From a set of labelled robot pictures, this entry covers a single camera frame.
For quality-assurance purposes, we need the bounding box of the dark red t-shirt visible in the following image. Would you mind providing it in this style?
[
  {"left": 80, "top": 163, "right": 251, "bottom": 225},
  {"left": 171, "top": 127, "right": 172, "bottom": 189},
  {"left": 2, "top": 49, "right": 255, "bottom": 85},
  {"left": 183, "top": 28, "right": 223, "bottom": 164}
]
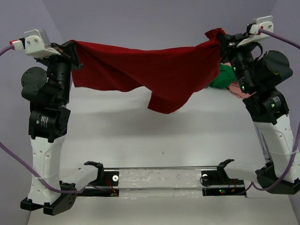
[{"left": 72, "top": 28, "right": 224, "bottom": 114}]

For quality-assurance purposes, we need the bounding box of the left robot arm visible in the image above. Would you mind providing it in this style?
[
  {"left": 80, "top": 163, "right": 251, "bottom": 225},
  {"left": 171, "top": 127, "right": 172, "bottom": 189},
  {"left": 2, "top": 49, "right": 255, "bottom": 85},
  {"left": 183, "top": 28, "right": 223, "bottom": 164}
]
[{"left": 21, "top": 41, "right": 104, "bottom": 216}]

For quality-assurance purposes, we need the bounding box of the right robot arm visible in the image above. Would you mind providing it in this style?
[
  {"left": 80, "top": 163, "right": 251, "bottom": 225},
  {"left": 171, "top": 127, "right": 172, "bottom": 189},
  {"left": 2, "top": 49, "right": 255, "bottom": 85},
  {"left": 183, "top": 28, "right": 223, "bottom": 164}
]
[{"left": 217, "top": 34, "right": 300, "bottom": 195}]

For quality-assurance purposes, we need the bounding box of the green t-shirt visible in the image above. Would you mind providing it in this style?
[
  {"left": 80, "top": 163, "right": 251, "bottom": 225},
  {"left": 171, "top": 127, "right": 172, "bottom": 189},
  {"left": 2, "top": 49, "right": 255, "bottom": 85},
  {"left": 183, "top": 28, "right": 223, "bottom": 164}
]
[{"left": 208, "top": 64, "right": 237, "bottom": 89}]

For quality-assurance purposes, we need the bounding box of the pink t-shirt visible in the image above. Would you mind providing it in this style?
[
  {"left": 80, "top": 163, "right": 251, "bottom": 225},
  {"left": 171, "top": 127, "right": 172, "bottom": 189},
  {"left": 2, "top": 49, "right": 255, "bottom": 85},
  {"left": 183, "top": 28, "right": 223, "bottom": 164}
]
[{"left": 220, "top": 61, "right": 250, "bottom": 99}]

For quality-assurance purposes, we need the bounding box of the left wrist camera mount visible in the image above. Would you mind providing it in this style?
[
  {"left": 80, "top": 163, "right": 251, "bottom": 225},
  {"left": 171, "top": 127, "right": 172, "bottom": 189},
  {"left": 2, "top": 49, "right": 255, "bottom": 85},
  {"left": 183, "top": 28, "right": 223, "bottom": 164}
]
[{"left": 9, "top": 29, "right": 61, "bottom": 59}]

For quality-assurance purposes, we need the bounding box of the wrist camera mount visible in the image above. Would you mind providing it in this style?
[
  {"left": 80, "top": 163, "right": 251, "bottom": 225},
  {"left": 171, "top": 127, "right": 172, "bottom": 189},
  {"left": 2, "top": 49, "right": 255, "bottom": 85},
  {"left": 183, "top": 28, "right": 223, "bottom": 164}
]
[
  {"left": 237, "top": 15, "right": 274, "bottom": 47},
  {"left": 9, "top": 29, "right": 61, "bottom": 59}
]

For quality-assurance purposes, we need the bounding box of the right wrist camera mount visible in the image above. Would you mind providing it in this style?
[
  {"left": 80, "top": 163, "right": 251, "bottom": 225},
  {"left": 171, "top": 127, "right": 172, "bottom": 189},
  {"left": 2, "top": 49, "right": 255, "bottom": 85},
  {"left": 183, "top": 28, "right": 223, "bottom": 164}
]
[{"left": 237, "top": 15, "right": 274, "bottom": 47}]

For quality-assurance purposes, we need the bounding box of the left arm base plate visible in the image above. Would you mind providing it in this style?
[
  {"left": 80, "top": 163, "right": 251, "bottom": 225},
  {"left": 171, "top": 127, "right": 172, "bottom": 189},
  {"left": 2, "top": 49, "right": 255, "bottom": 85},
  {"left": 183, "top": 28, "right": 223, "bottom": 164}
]
[{"left": 78, "top": 170, "right": 120, "bottom": 197}]

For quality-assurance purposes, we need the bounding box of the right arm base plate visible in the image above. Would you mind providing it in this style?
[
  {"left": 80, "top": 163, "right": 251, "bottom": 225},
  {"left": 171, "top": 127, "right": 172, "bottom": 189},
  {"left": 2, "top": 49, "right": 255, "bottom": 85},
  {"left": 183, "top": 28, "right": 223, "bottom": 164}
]
[{"left": 199, "top": 170, "right": 247, "bottom": 196}]

